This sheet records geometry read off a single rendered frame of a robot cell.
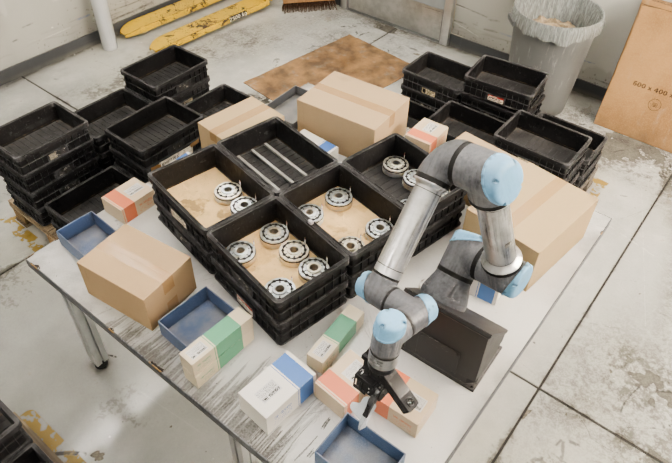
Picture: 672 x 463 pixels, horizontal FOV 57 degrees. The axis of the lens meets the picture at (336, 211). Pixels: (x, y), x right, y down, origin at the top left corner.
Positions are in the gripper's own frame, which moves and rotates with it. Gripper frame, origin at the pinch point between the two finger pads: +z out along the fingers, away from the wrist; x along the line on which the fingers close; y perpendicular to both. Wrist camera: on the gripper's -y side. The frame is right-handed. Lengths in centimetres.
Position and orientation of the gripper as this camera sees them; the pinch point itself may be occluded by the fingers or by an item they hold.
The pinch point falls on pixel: (378, 413)
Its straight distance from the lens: 174.6
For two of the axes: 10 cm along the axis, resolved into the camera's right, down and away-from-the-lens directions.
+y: -7.7, -4.4, 4.6
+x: -6.3, 4.2, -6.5
